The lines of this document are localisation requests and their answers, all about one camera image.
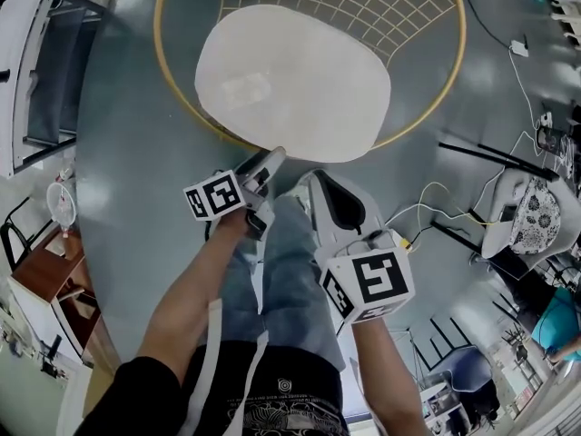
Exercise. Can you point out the white seat cushion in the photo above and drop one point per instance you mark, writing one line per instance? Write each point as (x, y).
(295, 84)

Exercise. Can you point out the grey armchair with black legs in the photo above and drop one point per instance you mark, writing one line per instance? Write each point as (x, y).
(495, 243)

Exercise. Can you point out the black smartphone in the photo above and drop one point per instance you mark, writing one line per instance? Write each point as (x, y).
(508, 213)

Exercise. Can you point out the person's left forearm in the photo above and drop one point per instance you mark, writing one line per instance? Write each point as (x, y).
(190, 298)

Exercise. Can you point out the person's right forearm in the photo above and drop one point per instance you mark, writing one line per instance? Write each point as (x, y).
(386, 379)

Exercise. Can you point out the white desk with dark frame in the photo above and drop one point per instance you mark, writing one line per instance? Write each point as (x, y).
(13, 62)

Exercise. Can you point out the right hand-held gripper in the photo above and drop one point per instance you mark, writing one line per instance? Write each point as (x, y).
(367, 284)

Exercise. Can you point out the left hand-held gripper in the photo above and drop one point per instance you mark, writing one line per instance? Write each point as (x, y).
(218, 195)

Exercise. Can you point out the person's black shirt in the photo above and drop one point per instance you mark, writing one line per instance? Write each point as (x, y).
(136, 402)

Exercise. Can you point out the person's blue jeans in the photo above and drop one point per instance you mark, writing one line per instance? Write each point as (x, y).
(290, 280)

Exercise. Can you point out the white power strip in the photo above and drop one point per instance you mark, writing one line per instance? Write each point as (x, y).
(519, 47)

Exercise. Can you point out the small white fan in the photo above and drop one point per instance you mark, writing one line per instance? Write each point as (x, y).
(61, 202)

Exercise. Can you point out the brown wooden cabinet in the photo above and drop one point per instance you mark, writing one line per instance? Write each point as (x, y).
(41, 266)

